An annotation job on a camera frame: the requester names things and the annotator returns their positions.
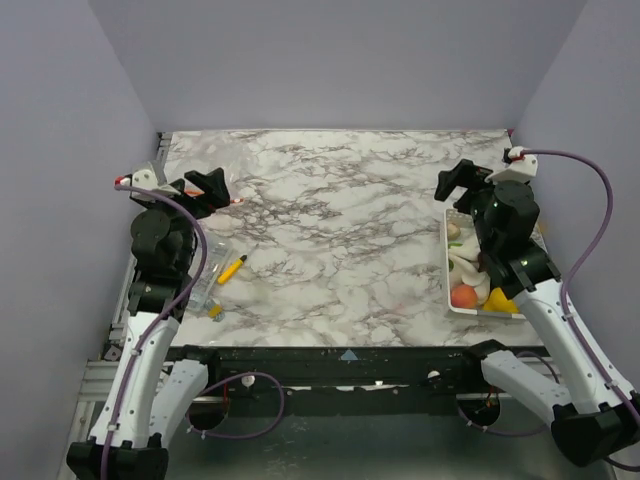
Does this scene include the clear screw box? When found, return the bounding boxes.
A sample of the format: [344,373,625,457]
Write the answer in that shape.
[187,233,232,315]

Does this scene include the aluminium frame rail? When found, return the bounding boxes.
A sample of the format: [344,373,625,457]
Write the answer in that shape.
[54,132,174,480]

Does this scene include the clear zip top bag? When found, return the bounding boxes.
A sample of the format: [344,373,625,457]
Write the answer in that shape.
[165,130,275,209]

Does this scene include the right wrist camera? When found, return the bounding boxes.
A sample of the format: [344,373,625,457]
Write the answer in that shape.
[485,146,539,184]

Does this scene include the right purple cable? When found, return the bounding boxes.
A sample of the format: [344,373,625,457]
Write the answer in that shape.
[457,148,640,471]

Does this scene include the purple cable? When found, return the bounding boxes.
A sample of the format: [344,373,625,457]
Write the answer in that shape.
[99,182,286,480]
[457,148,640,471]

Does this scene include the toy mushroom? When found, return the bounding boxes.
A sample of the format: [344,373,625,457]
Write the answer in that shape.
[447,222,461,240]

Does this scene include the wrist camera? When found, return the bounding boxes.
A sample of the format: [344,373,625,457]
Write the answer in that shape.
[114,162,177,196]
[485,146,539,184]

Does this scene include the black mounting rail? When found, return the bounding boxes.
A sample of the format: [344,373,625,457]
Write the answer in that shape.
[167,345,509,424]

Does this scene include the toy lemon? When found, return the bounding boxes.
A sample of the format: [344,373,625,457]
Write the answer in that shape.
[482,288,519,314]

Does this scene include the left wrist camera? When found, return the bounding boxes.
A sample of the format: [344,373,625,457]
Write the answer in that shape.
[114,162,177,196]

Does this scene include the toy peach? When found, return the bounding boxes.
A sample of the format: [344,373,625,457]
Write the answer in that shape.
[450,284,478,309]

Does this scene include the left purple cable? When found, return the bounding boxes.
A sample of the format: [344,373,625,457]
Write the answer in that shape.
[99,182,286,480]

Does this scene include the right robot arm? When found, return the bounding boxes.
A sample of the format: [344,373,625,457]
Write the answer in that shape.
[434,159,639,467]

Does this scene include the toy white garlic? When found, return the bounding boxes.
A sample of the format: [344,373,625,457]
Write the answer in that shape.
[447,236,490,305]

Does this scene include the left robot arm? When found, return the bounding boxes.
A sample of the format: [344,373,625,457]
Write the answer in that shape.
[66,168,232,479]

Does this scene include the dark red toy fruit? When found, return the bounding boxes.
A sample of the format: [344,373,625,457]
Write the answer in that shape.
[477,252,489,273]

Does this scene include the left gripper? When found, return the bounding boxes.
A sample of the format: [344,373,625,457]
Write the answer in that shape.
[144,167,229,270]

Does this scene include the white plastic basket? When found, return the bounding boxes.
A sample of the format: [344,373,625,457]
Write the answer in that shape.
[440,208,525,321]

